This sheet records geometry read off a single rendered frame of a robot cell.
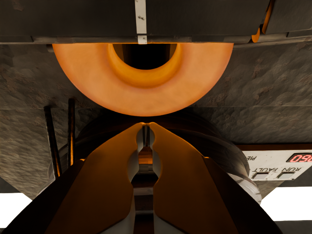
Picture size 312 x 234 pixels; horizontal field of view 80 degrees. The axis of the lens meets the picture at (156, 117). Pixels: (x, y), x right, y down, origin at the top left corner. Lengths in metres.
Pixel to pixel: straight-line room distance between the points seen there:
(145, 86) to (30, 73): 0.18
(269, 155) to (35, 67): 0.55
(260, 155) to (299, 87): 0.26
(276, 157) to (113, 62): 0.52
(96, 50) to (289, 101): 0.31
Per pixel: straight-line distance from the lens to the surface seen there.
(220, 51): 0.18
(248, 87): 0.32
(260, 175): 0.68
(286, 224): 8.38
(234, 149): 0.38
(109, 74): 0.18
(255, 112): 0.46
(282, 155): 0.61
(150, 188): 0.29
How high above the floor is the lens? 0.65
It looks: 47 degrees up
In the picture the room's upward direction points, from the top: 179 degrees counter-clockwise
